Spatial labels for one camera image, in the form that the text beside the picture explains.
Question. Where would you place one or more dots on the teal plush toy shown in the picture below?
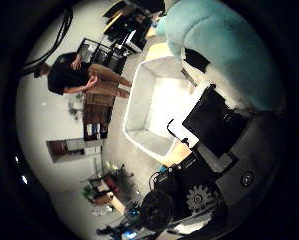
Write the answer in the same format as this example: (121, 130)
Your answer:
(229, 46)

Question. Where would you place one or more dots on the white rectangular container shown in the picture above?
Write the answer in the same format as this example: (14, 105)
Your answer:
(157, 106)

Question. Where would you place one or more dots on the cardboard box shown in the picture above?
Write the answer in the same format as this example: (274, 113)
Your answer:
(110, 201)

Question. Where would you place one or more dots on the dark wooden bookshelf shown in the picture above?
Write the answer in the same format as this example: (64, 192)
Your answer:
(96, 116)

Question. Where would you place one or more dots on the black metal cart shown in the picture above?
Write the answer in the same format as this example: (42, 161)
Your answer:
(104, 55)

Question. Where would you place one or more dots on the person in black shirt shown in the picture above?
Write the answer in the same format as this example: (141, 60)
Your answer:
(79, 78)

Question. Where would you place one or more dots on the wall opening with shelves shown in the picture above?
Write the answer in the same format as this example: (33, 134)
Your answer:
(74, 150)

